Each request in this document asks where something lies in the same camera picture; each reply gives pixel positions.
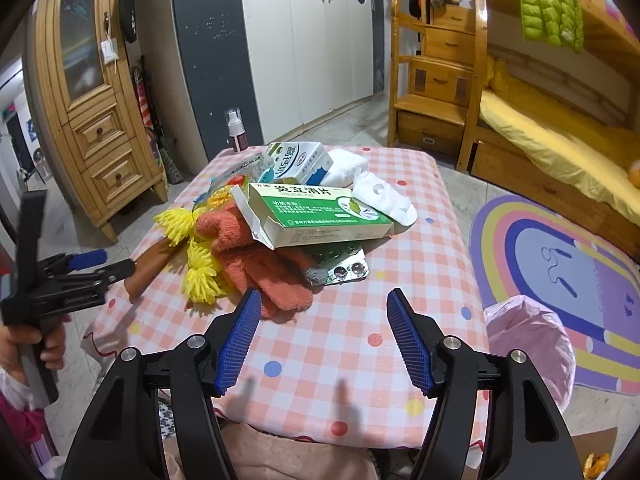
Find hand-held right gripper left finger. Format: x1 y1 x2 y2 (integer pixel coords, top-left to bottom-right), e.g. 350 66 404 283
62 287 263 480

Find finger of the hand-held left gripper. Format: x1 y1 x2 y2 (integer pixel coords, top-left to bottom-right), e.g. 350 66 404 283
62 259 136 287
47 249 107 274

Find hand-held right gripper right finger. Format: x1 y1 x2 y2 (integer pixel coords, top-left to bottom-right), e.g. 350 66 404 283
386 287 586 480

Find orange knit glove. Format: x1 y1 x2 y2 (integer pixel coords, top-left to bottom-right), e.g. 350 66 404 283
195 202 327 319

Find silver blister pack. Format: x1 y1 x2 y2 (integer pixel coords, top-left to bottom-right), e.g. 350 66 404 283
305 242 369 286

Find clear bag with yellow contents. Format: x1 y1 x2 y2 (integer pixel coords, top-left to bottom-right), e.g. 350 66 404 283
482 296 576 411

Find white face mask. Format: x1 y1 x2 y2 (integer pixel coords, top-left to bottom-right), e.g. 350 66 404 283
352 170 418 226

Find green white medicine box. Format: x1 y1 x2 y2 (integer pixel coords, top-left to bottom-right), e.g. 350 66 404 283
231 183 396 251

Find clear plastic wrapper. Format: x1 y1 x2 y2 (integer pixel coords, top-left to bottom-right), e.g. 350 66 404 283
210 155 275 196

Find person's left forearm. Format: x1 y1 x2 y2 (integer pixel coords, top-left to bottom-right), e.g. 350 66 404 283
0 367 51 461

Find person's left hand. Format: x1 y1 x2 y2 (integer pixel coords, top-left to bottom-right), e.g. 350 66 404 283
0 327 66 386

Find pink checkered tablecloth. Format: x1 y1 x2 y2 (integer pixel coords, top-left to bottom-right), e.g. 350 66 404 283
82 145 493 451

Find person's pink garment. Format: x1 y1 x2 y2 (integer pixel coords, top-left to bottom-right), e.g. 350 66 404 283
160 395 391 480

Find wooden glass-door cabinet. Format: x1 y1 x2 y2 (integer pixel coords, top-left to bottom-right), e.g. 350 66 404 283
25 0 168 242

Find badminton racket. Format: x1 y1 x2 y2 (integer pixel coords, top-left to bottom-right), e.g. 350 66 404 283
131 57 186 186

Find rainbow floor rug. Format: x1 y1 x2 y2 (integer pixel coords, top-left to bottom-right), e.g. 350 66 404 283
467 194 640 396

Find small spray bottle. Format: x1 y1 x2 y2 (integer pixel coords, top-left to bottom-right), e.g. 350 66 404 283
225 108 249 154

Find white soft tissue pack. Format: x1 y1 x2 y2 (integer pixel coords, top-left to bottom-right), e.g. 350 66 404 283
320 149 371 187

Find white wet wipes pack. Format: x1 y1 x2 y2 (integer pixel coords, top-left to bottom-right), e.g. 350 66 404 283
262 141 335 186

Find cardboard box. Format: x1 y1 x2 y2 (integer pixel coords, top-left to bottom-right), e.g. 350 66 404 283
570 427 621 480

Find wooden bunk bed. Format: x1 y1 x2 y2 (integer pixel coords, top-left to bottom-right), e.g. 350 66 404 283
457 0 640 261

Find orange snack packet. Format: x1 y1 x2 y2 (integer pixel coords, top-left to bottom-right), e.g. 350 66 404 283
582 452 612 479

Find black hanging bag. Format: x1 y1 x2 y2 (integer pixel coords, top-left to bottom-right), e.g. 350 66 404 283
119 0 139 44

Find yellow bed sheet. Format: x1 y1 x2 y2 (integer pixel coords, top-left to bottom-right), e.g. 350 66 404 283
480 57 640 198

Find wooden staircase with drawers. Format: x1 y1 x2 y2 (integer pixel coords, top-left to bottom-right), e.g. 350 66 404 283
387 0 488 158

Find white grey wardrobe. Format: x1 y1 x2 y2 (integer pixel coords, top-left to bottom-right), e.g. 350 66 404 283
170 0 381 176

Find green hanging blanket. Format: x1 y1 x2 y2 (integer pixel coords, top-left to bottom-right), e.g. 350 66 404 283
519 0 585 54

